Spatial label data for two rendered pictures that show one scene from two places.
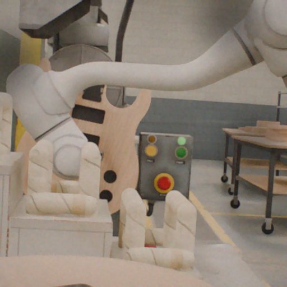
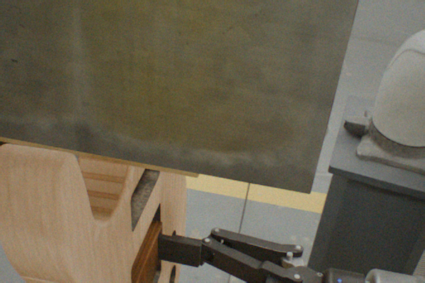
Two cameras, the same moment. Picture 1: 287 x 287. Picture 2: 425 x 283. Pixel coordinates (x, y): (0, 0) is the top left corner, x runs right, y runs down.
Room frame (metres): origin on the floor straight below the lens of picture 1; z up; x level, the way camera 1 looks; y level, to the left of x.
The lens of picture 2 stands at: (1.94, 0.52, 1.56)
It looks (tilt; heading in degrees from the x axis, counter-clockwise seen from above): 41 degrees down; 280
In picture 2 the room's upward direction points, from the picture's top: 5 degrees clockwise
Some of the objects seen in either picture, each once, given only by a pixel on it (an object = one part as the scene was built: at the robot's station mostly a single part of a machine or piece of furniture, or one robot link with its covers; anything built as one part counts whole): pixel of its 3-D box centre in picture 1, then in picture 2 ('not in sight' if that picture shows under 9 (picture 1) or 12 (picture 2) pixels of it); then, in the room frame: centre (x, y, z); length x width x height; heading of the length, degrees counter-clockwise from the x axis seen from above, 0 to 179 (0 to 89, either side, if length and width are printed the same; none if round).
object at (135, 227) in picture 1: (134, 239); not in sight; (1.18, 0.00, 0.99); 0.03 x 0.03 x 0.09
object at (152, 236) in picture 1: (148, 236); not in sight; (1.36, -0.02, 0.96); 0.11 x 0.03 x 0.03; 96
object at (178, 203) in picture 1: (180, 205); not in sight; (1.27, -0.07, 1.04); 0.20 x 0.03 x 0.03; 5
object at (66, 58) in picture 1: (84, 88); not in sight; (2.41, 0.20, 1.25); 0.41 x 0.27 x 0.26; 2
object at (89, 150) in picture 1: (90, 154); not in sight; (1.25, 0.09, 1.12); 0.20 x 0.03 x 0.03; 5
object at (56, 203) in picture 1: (62, 203); not in sight; (1.16, 0.12, 1.04); 0.11 x 0.03 x 0.03; 96
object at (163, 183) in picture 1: (163, 183); not in sight; (2.20, -0.07, 0.97); 0.04 x 0.04 x 0.04; 2
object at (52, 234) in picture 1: (61, 234); not in sight; (1.25, 0.13, 0.98); 0.27 x 0.16 x 0.09; 6
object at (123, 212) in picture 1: (128, 222); not in sight; (1.34, 0.02, 0.99); 0.03 x 0.03 x 0.09
